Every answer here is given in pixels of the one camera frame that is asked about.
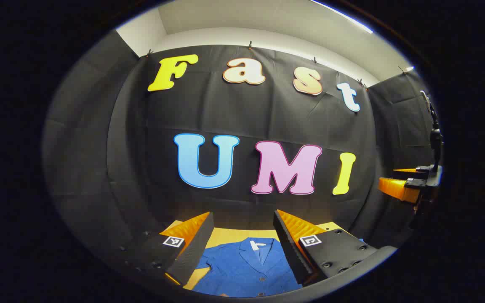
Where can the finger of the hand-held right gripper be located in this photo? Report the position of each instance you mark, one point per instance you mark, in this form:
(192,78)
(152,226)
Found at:
(411,170)
(398,189)

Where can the blue button shirt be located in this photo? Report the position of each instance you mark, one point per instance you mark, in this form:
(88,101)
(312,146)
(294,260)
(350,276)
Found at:
(242,273)

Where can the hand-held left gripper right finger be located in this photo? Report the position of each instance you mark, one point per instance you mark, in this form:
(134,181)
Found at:
(289,248)

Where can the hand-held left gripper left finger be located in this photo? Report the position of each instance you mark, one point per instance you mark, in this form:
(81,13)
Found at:
(192,252)

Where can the black backdrop cloth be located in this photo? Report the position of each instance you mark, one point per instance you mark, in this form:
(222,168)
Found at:
(225,113)

